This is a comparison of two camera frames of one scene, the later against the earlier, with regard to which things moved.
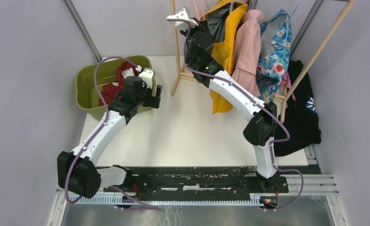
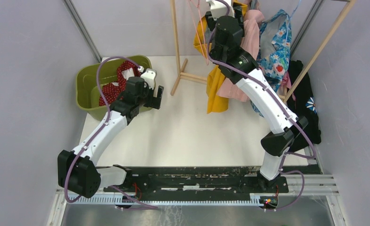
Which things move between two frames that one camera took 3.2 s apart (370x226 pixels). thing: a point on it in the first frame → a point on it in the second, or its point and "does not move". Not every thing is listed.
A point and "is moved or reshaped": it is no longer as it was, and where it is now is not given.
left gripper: x=152 y=101 does not move
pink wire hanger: x=196 y=9 is moved or reshaped
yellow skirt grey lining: x=222 y=18 is moved or reshaped
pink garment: x=247 y=50 does not move
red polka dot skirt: x=112 y=92 does not move
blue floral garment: x=275 y=36 does not move
